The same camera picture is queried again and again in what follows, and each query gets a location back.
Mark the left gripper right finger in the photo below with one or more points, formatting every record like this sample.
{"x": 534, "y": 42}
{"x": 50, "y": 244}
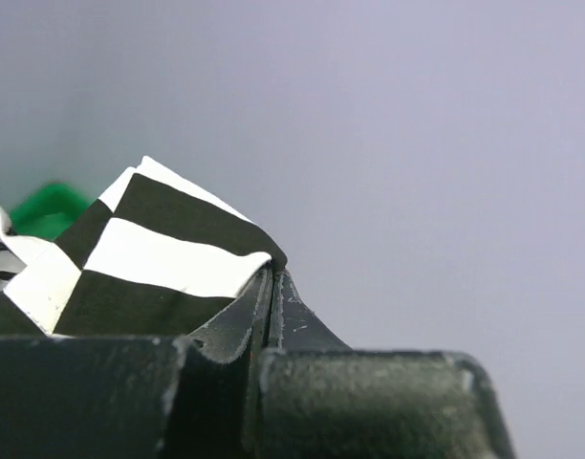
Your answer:
{"x": 320, "y": 398}

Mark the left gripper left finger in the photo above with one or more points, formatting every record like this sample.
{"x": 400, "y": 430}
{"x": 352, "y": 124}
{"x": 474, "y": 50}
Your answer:
{"x": 191, "y": 396}

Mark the black white striped tank top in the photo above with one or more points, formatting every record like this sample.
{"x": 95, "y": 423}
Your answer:
{"x": 154, "y": 254}

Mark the green plastic tray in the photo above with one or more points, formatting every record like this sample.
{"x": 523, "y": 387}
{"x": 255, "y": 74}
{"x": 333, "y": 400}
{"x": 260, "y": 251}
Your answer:
{"x": 50, "y": 210}

